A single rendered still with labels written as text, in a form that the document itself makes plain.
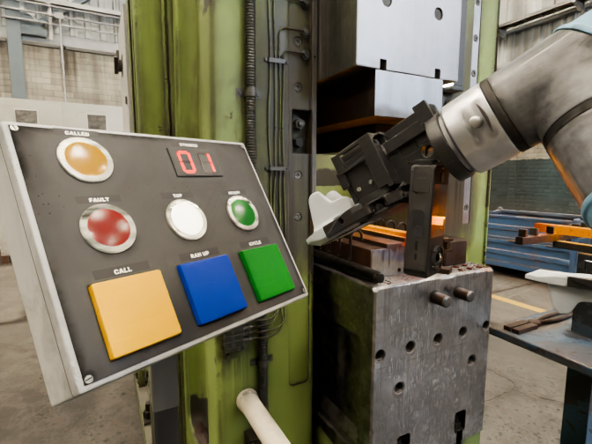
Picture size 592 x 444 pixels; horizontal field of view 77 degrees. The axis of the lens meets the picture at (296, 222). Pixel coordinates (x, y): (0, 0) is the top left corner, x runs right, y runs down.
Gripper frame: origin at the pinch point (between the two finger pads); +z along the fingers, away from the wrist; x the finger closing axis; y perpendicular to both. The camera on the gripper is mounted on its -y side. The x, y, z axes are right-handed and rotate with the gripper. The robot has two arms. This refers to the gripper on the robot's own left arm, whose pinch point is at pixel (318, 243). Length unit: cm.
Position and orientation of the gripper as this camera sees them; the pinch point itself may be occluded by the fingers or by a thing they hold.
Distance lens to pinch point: 48.3
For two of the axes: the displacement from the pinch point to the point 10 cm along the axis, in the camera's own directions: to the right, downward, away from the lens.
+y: -4.0, -9.0, 1.9
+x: -6.1, 1.0, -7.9
